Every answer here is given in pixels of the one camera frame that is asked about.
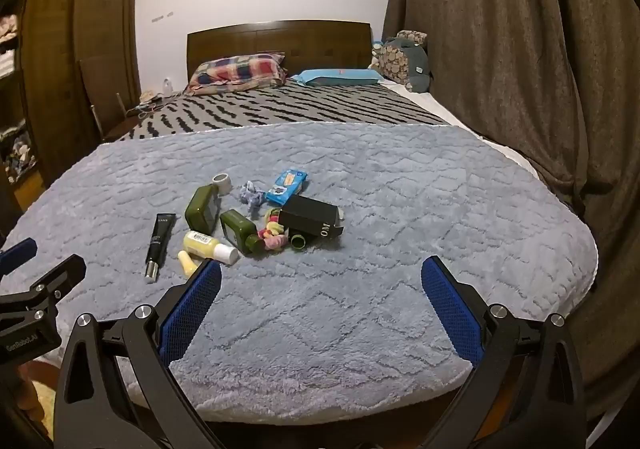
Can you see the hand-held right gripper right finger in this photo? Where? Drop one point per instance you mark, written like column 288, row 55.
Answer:
column 452, row 314

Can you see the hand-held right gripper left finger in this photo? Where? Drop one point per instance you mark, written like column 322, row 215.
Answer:
column 192, row 309

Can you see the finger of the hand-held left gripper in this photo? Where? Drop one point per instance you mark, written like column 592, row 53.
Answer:
column 17, row 250
column 57, row 276

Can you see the small pale yellow bottle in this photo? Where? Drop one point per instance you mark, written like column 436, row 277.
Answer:
column 187, row 264

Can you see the yellow bottle with white cap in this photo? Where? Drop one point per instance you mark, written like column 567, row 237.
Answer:
column 202, row 243

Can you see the black cosmetic tube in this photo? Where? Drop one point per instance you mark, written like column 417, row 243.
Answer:
column 161, row 234

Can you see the small dark green bottle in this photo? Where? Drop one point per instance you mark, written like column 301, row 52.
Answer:
column 239, row 229

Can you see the large dark green bottle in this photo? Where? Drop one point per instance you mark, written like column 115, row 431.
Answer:
column 200, row 209

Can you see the green round cap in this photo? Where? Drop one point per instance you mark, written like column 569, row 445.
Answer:
column 298, row 241

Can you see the white tape roll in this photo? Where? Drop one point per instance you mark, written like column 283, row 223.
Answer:
column 223, row 186

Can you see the blue-white plastic bag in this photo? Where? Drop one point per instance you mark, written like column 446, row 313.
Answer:
column 251, row 196

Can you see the black cardboard box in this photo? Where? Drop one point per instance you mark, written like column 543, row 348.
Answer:
column 307, row 216

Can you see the blue wet wipes packet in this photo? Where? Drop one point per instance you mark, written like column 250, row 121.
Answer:
column 285, row 186

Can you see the grey fluffy blanket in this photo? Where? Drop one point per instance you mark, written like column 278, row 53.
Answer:
column 350, row 304

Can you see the wooden nightstand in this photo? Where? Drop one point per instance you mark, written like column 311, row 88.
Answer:
column 117, row 131

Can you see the open shelf with clothes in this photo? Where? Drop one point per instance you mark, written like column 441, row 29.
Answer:
column 12, row 79

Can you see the grey black striped blanket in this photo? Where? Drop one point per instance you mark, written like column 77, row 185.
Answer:
column 300, row 109

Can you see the wooden wardrobe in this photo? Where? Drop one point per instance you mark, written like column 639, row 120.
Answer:
column 75, row 29

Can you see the plaid pillow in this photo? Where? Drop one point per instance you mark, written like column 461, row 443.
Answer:
column 230, row 71

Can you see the blue pillow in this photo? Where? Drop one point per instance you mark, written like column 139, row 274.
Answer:
column 340, row 76

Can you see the brown curtain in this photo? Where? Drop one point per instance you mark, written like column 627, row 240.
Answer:
column 525, row 54

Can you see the small brown patterned cushion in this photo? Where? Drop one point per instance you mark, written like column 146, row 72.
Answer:
column 412, row 38

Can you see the wooden headboard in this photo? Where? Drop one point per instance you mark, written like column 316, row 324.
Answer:
column 300, row 39

